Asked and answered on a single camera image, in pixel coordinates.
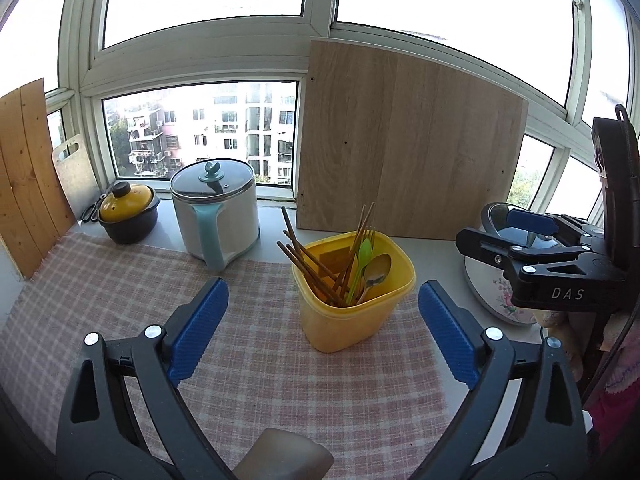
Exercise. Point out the yellow plastic container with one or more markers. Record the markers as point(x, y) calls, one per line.
point(345, 325)

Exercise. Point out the white and teal electric pot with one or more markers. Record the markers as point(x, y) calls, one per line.
point(235, 220)

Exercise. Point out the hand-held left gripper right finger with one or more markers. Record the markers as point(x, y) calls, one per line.
point(447, 335)

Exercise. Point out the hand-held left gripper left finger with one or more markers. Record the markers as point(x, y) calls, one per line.
point(197, 330)

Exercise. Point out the black scissors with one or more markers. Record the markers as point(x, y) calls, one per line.
point(90, 212)

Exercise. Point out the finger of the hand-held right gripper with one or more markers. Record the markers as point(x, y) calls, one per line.
point(495, 252)
point(530, 220)

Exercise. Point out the wooden chopstick with red end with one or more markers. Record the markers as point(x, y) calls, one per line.
point(305, 269)
point(364, 230)
point(298, 234)
point(305, 251)
point(357, 232)

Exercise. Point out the white cutting board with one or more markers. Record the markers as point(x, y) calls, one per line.
point(75, 180)

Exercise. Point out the green plastic spoon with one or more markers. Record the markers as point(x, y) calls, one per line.
point(365, 255)

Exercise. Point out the metal spoon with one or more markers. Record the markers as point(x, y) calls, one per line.
point(379, 267)

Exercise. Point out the person's right hand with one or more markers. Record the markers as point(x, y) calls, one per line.
point(570, 330)

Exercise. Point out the pink plaid cloth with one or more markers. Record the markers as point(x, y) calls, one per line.
point(280, 370)

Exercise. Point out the large light wooden board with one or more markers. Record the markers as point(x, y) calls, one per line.
point(410, 140)

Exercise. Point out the tan rounded object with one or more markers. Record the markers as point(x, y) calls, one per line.
point(280, 455)

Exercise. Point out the person's right forearm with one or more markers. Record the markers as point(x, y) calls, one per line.
point(617, 410)

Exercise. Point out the floral white rice cooker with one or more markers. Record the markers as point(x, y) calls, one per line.
point(492, 295)

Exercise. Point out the pine plank board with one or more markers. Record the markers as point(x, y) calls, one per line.
point(30, 170)

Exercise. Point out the black pot with yellow lid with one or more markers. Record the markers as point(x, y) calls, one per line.
point(130, 227)

